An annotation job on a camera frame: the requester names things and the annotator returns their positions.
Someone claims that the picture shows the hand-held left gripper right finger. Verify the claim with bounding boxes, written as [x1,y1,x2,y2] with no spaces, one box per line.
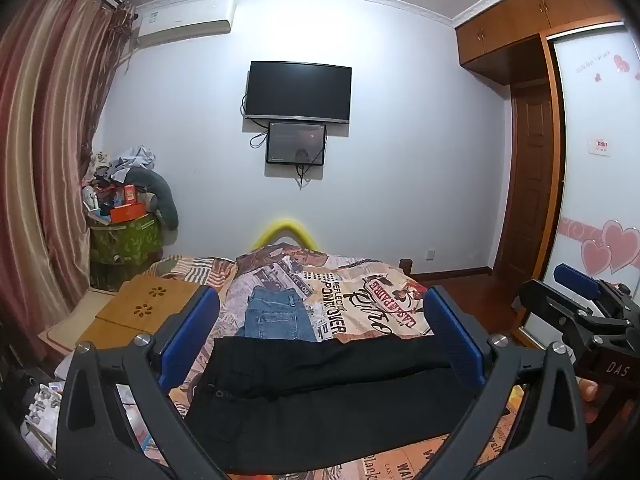
[424,285,588,480]

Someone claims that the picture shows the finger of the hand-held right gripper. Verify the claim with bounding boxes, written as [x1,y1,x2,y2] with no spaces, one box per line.
[552,262,633,311]
[515,279,636,341]

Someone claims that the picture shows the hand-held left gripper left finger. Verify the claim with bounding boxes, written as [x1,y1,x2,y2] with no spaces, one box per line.
[55,287,236,480]

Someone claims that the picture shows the black pants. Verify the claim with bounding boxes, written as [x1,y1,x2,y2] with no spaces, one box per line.
[182,332,511,476]

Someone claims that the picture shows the person's right hand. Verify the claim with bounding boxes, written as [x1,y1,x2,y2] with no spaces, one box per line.
[579,380,602,427]

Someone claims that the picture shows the wooden lap table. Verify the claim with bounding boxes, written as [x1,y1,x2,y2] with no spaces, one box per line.
[75,272,202,352]

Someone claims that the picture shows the blue jeans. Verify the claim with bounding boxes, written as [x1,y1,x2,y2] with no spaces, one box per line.
[235,286,326,343]

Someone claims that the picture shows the printed blanket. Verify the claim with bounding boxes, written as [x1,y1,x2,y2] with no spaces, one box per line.
[115,242,591,480]

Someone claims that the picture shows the green storage box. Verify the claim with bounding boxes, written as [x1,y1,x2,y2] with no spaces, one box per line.
[89,214,164,267]

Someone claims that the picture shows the brown wooden door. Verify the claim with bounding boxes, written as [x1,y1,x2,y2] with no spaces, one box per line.
[500,35,567,281]

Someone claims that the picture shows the beige mat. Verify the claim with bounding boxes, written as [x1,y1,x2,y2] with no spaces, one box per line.
[37,290,121,356]

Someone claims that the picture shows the orange box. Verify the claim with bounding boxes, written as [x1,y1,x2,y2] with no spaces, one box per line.
[109,202,152,224]

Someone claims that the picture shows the grey neck pillow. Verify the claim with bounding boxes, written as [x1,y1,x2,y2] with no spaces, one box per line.
[125,167,180,232]

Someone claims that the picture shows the pile of clothes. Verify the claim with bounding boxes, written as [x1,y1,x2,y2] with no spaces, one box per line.
[90,146,157,186]

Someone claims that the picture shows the small black monitor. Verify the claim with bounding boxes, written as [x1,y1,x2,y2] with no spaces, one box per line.
[266,121,328,166]

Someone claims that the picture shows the striped red curtain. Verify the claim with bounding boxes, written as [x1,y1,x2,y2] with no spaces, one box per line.
[0,0,138,361]

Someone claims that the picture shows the wooden overhead cabinet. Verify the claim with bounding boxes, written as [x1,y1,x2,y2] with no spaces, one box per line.
[454,0,626,78]

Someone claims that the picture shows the white air conditioner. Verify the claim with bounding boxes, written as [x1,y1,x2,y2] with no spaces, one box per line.
[135,0,236,50]

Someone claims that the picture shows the yellow curved bed rail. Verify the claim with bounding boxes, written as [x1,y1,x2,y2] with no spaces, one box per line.
[250,219,326,251]

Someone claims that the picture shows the black monitor cable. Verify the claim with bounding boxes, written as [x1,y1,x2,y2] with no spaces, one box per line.
[294,149,326,183]

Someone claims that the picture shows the black wall television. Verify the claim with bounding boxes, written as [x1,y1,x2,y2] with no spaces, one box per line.
[243,61,352,126]

